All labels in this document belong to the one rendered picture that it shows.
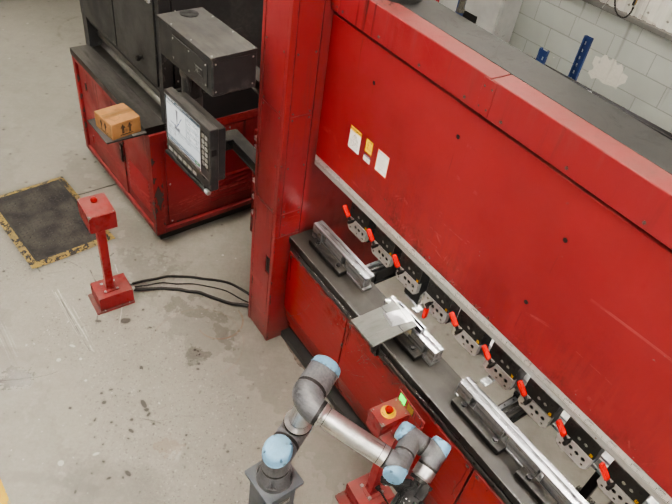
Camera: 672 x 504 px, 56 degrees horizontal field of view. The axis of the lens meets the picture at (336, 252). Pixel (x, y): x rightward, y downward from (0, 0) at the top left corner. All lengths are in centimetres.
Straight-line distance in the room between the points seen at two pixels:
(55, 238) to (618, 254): 388
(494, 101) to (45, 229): 362
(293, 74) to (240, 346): 189
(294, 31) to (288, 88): 27
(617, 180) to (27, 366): 337
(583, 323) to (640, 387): 26
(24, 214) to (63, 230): 35
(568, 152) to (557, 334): 67
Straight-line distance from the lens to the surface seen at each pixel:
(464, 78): 234
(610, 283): 217
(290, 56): 291
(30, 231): 505
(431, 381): 302
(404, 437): 229
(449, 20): 264
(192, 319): 427
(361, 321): 300
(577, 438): 257
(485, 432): 290
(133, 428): 382
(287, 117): 306
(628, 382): 229
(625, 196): 202
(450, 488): 319
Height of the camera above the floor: 321
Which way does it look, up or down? 42 degrees down
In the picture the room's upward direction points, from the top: 10 degrees clockwise
